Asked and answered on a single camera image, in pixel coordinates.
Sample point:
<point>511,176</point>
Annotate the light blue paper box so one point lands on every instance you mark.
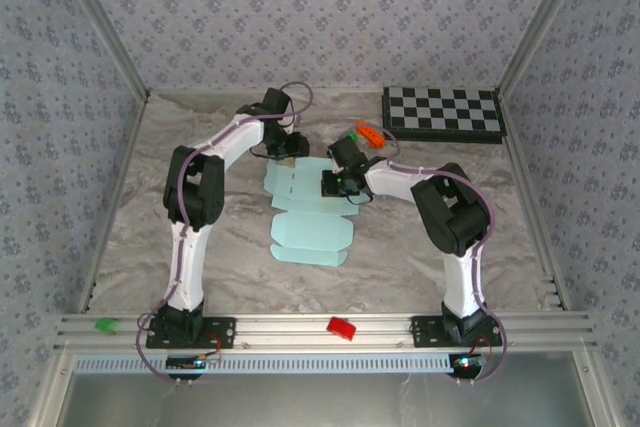
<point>310,232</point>

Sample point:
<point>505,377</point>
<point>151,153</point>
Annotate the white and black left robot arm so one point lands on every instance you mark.
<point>187,272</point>

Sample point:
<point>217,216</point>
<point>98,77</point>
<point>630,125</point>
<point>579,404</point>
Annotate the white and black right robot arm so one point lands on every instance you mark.
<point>462,287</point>

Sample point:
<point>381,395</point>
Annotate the orange toy block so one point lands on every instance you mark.
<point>371,134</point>

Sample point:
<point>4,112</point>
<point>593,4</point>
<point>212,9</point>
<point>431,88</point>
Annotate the black and grey checkerboard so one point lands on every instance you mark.
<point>442,112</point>

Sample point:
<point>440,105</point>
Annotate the red plastic block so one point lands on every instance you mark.
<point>341,328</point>

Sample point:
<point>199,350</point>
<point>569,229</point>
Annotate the grey metal panel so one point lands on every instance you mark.
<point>320,402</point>

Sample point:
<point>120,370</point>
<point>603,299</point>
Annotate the green plastic block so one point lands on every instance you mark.
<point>106,325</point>

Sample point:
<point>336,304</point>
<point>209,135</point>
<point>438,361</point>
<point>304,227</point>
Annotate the aluminium table end rail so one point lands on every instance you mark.
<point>200,91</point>

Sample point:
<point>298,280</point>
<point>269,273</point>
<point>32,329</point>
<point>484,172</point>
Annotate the aluminium table side rail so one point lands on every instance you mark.
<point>130,147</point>
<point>520,157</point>

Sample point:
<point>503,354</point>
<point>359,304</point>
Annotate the wide aluminium mounting rail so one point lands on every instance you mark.
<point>280,334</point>

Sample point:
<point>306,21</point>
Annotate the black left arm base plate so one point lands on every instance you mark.
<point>220,332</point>

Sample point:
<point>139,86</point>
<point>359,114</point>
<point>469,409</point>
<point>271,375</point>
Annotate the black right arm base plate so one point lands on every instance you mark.
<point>425,329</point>

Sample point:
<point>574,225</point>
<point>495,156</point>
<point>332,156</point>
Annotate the aluminium frame post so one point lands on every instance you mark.
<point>545,22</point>
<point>102,22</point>

